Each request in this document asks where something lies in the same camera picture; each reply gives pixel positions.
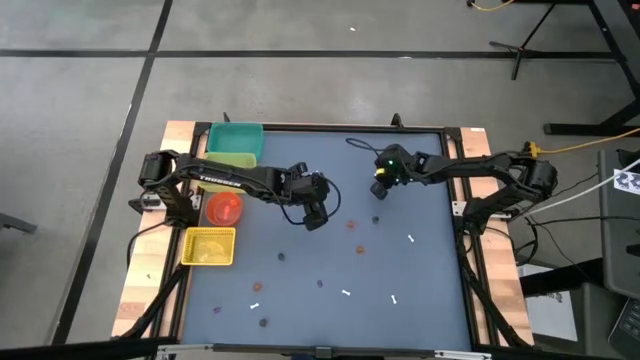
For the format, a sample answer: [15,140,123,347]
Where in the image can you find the yellow-green plastic bin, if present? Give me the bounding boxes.
[197,151,259,195]

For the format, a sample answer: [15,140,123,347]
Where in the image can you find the teal plastic bin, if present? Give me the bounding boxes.
[206,122,265,157]

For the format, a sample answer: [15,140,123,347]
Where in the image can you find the orange translucent round bowl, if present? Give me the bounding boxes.
[205,191,245,227]

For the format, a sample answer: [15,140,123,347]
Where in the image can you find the yellow slotted plastic basket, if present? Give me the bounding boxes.
[180,226,237,267]

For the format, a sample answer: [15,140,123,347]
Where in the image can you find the light wooden side board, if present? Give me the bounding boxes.
[110,119,201,340]
[457,127,535,347]

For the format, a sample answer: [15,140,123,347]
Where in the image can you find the black tripod stand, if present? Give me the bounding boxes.
[488,2,559,81]

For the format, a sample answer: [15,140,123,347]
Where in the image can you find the black desk stand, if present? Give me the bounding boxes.
[543,0,640,137]

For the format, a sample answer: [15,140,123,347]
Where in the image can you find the paper with marker tag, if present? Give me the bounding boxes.
[613,168,640,196]

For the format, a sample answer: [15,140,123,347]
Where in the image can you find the grey desk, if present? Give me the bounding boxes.
[597,148,640,301]

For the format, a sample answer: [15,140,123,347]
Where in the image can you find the black keyboard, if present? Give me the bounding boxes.
[607,294,640,360]

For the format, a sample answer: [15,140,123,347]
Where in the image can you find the grey floor object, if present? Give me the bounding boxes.
[0,212,39,235]

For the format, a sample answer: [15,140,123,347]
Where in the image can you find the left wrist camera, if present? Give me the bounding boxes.
[303,202,330,232]

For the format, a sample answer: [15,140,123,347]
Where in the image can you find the black looped cable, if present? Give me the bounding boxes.
[345,137,394,157]
[278,175,343,227]

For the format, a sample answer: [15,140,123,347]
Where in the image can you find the black floor cables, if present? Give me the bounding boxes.
[514,172,640,269]

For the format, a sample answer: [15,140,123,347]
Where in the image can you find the yellow extension cable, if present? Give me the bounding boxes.
[522,127,640,157]

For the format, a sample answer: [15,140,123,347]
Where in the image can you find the white cable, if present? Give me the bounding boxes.
[522,158,640,217]

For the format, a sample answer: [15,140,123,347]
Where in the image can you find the yellow hanging cable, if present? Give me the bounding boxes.
[467,0,516,12]

